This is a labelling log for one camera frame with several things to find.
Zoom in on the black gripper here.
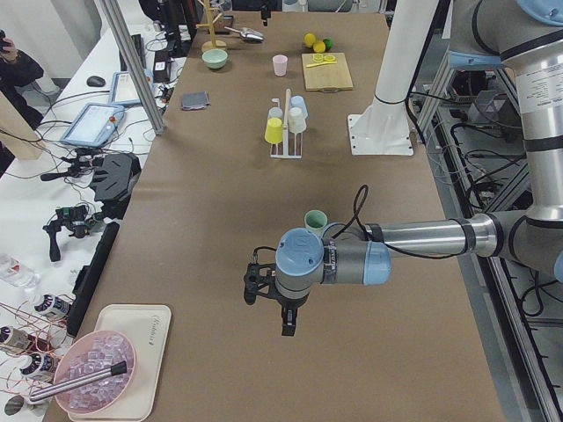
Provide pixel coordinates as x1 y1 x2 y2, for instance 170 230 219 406
260 0 270 19
277 294 308 336

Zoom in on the pink cup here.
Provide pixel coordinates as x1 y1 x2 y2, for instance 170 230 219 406
272 55 289 77

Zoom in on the green cup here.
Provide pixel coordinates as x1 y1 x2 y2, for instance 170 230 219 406
303 209 328 236

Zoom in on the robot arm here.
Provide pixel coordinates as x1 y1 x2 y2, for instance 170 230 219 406
269 1 562 336

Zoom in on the blue cup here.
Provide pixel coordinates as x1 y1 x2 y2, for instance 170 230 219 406
290 95 308 119

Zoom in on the grey cup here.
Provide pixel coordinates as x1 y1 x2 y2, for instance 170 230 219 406
267 106 283 120

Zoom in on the white cup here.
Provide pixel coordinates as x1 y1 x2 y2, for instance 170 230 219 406
288 107 307 134

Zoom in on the yellow cup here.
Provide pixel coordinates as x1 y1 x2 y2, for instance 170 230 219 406
264 117 283 145

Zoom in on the metal scoop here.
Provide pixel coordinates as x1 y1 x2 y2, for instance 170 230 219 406
225 26 265 43

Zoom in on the wooden mug tree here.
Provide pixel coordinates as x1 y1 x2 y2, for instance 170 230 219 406
196 0 227 53

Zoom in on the whole yellow lemon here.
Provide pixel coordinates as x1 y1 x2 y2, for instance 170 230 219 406
312 40 326 53

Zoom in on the green bowl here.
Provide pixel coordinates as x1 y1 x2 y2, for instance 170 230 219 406
201 48 229 70

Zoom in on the yellow plastic knife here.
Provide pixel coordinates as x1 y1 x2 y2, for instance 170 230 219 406
305 61 337 69

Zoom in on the wooden cutting board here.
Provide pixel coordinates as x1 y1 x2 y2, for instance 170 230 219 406
301 53 354 91

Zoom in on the grey folded cloth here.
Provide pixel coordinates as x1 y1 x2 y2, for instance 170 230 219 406
181 91 209 111

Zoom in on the cream plastic tray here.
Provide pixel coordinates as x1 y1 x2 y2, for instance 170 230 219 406
68 304 172 421

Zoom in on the black computer mouse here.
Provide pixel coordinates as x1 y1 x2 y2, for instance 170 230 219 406
86 76 106 88

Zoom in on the pink bowl of ice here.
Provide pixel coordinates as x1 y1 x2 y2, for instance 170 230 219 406
54 331 135 414

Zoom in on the blue teach pendant tablet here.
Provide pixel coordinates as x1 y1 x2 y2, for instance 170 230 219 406
60 103 125 148

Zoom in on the black plastic stand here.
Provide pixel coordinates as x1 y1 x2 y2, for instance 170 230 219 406
89 153 142 219

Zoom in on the metal rod black tip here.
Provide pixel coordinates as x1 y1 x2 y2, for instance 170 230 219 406
29 360 128 404

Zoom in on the white wire cup holder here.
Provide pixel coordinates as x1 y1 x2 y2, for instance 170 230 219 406
270 88 303 159

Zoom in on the aluminium frame post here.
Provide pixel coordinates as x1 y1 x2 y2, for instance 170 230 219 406
99 0 165 135

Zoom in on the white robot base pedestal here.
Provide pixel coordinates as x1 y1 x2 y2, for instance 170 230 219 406
348 0 439 156

